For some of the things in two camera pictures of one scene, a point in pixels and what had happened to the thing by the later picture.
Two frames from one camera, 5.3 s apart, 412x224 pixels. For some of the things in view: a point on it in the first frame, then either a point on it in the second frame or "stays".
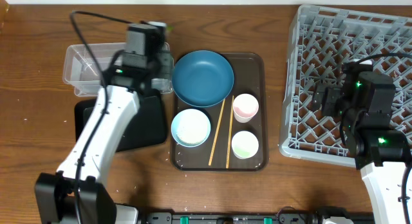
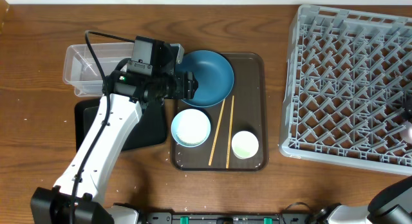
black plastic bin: [147, 127] stays
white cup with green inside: [244, 144] stays
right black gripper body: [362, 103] → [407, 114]
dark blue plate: [203, 78] stays
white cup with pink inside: [245, 106] → [406, 134]
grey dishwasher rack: [321, 39] stays
